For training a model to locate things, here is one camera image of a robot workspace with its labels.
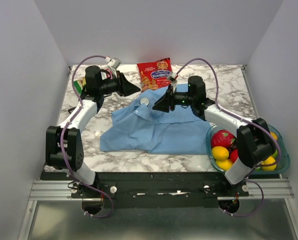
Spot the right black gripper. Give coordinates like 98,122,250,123
152,84,195,113

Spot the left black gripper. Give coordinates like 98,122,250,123
99,70,141,97

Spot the light blue shirt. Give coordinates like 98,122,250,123
100,87,211,155

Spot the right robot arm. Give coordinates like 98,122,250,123
153,75,281,196

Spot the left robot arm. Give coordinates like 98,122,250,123
45,65,141,198

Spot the red candy bag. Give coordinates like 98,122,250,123
137,57,172,92

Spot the green chips bag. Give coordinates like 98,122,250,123
72,67,115,95

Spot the red dragon fruit toy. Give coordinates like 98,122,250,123
210,129,236,149

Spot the yellow lemon upper left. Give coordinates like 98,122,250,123
211,146,230,161

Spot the yellow lemon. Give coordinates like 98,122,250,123
260,156,277,172
215,159,233,171
270,131,278,141
211,146,230,161

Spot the red apple toy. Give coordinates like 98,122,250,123
229,149,239,164

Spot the yellow lemon lower left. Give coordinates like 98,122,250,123
215,159,233,171

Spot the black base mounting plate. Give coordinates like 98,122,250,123
30,172,290,215

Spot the yellow lemon back right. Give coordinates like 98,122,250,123
270,131,278,141

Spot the yellow lemon front right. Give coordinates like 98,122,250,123
260,156,277,172

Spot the green lime upper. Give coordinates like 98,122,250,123
272,150,278,158

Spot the teal plastic fruit container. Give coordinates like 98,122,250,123
206,125,290,175

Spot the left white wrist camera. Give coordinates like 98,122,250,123
105,56,122,75

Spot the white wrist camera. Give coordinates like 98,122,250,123
105,56,122,75
167,71,178,93

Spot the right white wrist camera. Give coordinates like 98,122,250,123
167,71,178,93

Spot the aluminium rail frame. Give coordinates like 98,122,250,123
18,178,298,240

